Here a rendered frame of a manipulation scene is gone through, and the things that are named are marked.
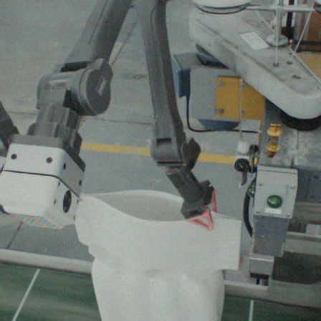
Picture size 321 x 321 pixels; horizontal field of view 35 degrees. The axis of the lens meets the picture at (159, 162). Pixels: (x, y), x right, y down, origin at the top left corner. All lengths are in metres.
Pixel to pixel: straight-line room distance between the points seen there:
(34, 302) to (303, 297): 0.99
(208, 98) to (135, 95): 2.36
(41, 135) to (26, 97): 3.11
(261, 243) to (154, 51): 0.49
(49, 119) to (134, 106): 2.81
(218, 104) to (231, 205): 1.48
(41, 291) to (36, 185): 1.32
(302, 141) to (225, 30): 0.38
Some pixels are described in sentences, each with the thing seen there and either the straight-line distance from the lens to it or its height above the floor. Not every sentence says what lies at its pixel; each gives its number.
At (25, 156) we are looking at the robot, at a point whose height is 1.51.
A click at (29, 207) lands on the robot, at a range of 0.75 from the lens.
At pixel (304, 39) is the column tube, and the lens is 1.41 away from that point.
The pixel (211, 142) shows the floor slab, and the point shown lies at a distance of 3.23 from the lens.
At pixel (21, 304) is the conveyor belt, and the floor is 0.38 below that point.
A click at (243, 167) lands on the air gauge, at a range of 1.26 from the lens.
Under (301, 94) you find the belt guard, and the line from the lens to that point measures 1.05.
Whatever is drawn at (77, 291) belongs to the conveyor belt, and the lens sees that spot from 2.01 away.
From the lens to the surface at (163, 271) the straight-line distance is 1.46.
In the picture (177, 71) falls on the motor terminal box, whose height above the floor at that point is 1.30.
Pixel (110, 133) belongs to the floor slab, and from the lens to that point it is 3.36.
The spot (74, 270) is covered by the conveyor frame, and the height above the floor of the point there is 0.37.
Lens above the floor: 1.97
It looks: 40 degrees down
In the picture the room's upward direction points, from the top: 4 degrees counter-clockwise
